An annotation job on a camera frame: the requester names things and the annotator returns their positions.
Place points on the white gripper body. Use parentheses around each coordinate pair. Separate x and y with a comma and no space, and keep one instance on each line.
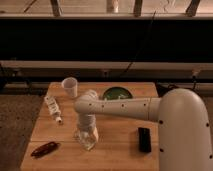
(86,122)

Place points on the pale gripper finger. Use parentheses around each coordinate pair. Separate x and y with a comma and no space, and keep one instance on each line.
(93,135)

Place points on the white sponge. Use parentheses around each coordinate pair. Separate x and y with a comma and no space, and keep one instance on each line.
(83,138)

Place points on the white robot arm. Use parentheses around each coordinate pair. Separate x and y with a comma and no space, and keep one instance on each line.
(184,138)

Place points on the white plastic bottle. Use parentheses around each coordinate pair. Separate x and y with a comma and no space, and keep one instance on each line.
(53,108)

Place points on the white paper cup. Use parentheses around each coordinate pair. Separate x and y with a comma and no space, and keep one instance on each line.
(70,85)

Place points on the green bowl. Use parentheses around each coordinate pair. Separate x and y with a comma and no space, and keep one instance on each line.
(116,93)

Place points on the reddish brown sausage toy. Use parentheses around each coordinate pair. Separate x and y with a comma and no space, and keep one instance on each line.
(45,149)

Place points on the black rectangular block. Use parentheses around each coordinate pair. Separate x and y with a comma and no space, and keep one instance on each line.
(144,140)

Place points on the wall power outlet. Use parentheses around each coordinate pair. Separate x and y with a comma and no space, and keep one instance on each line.
(105,73)

